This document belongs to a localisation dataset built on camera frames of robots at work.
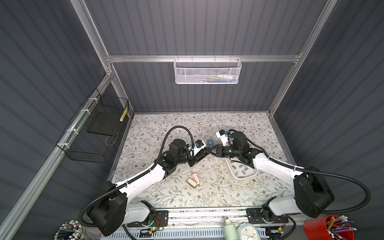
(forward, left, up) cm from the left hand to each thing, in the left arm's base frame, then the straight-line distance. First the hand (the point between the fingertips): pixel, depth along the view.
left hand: (202, 150), depth 80 cm
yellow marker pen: (+19, +43, +11) cm, 48 cm away
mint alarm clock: (-36, -19, -14) cm, 43 cm away
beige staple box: (-12, +7, -15) cm, 20 cm away
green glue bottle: (-35, -9, -9) cm, 38 cm away
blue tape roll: (+16, -8, -16) cm, 24 cm away
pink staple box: (-9, +4, -14) cm, 17 cm away
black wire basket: (+8, +53, +11) cm, 55 cm away
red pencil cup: (-37, -50, -4) cm, 62 cm away
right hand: (0, -5, -2) cm, 5 cm away
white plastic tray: (-6, -23, -16) cm, 28 cm away
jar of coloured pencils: (-32, +54, -1) cm, 63 cm away
